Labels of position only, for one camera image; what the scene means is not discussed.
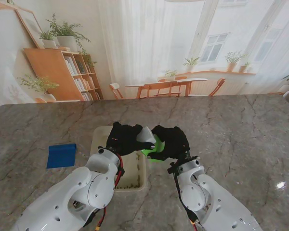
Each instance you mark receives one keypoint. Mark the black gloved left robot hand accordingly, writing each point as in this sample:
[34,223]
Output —
[125,140]

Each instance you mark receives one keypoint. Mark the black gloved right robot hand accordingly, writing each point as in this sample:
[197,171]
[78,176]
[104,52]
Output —
[173,144]

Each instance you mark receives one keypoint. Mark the clear bottle with green base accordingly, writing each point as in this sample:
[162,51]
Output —
[157,145]

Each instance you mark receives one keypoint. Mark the white square bottle cap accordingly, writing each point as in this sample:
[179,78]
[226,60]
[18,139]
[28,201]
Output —
[145,134]

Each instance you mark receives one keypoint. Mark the blue plastic scraper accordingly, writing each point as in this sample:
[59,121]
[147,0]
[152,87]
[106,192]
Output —
[61,156]

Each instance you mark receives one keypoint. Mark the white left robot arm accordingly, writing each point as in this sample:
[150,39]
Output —
[74,195]

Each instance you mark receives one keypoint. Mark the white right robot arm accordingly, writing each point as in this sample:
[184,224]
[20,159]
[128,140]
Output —
[207,199]

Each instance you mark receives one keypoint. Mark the cream plastic baking tray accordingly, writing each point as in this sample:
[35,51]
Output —
[132,178]

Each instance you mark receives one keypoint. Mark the scattered green beans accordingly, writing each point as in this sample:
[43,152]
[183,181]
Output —
[135,185]

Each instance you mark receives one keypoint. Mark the printed room backdrop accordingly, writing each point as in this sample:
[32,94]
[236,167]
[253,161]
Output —
[144,48]

